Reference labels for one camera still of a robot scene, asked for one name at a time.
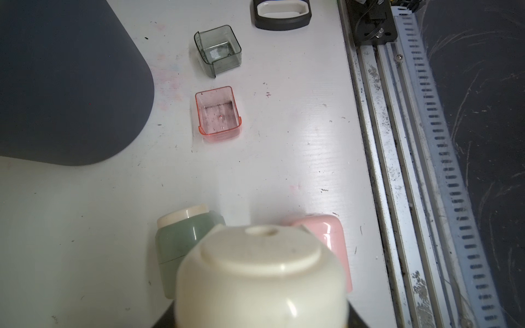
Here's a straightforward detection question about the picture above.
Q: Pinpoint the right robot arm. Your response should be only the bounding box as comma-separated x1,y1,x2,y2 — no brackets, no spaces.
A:
345,0,423,46

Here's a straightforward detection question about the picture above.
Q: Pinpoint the grey trash bin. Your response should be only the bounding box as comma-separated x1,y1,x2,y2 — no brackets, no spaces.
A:
1,1,154,166

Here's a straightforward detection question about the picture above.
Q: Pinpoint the yellow sharpener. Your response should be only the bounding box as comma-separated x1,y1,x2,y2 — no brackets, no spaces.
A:
174,225,349,327

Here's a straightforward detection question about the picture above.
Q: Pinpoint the green pencil sharpener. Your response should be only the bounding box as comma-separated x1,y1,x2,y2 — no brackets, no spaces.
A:
155,204,225,299

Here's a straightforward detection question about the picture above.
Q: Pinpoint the clear green-sharpener tray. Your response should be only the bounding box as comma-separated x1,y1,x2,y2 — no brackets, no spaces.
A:
194,25,242,79

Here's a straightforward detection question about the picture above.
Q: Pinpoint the pink shavings tray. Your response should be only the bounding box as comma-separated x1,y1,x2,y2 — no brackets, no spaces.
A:
195,86,242,143

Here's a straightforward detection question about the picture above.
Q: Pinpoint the pink sharpener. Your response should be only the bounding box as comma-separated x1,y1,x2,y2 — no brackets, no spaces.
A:
282,213,353,293

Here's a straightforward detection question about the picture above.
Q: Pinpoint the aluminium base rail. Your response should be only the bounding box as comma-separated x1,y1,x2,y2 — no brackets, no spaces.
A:
339,1,507,327

